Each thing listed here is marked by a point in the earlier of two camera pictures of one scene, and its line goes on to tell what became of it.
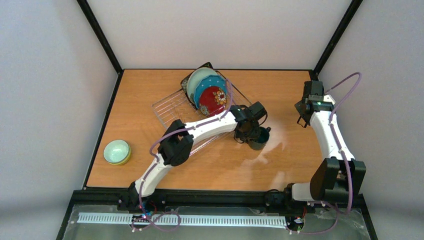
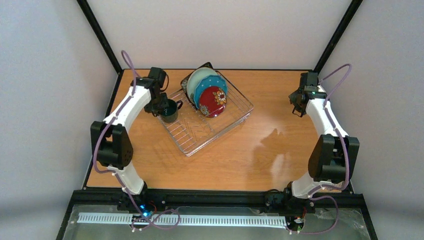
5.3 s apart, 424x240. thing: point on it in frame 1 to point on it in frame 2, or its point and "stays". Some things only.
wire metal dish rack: [177, 108] stays
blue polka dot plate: [209, 81] stays
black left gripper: [245, 133] to [157, 105]
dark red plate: [212, 101] stays
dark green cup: [258, 144] to [169, 114]
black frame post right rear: [335, 38] stays
